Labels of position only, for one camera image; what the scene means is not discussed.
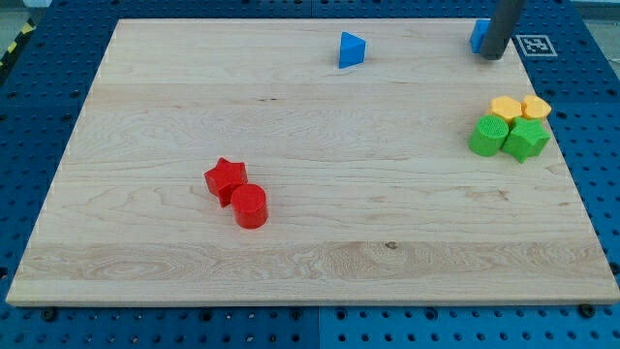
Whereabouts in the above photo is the green cylinder block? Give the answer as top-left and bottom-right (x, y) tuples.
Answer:
(468, 114), (510, 157)

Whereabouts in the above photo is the white fiducial marker tag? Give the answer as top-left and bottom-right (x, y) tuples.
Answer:
(515, 34), (557, 57)

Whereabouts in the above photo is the yellow black hazard tape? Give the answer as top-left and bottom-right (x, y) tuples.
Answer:
(1, 17), (36, 71)

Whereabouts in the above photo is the yellow heart block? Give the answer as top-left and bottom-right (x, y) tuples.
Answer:
(521, 95), (552, 120)

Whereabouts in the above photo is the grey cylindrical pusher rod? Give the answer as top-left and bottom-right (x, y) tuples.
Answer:
(480, 0), (526, 60)

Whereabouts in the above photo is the red cylinder block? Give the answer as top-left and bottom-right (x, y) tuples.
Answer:
(231, 184), (268, 229)

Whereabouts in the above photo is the green star block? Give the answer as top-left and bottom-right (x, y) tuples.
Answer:
(501, 117), (551, 163)

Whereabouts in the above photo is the blue cube block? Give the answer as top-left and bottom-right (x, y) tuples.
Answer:
(469, 18), (491, 54)

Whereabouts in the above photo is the yellow hexagon block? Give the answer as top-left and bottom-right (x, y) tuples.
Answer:
(487, 95), (522, 124)

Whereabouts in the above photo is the blue triangular block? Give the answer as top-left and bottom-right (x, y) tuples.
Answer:
(338, 32), (366, 69)

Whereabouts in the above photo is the red star block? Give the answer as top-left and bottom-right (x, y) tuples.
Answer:
(203, 157), (248, 207)

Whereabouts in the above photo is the light wooden board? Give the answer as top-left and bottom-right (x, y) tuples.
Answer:
(7, 19), (619, 307)

